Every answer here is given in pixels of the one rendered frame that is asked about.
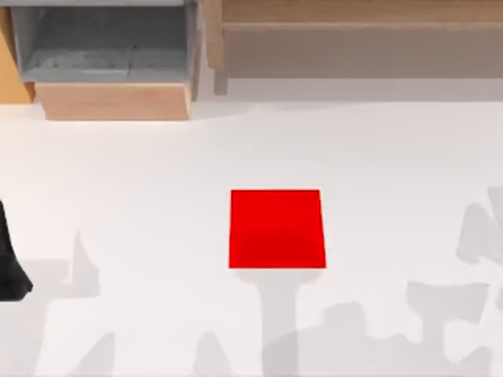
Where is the red square block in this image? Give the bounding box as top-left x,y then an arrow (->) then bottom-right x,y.
228,188 -> 328,270

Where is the pale wooden drawer front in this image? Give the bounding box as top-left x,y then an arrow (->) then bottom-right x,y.
34,81 -> 193,121

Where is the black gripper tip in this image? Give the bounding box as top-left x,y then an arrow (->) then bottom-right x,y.
0,199 -> 34,302

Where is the wooden cupboard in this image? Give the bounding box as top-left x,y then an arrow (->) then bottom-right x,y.
0,6 -> 37,105

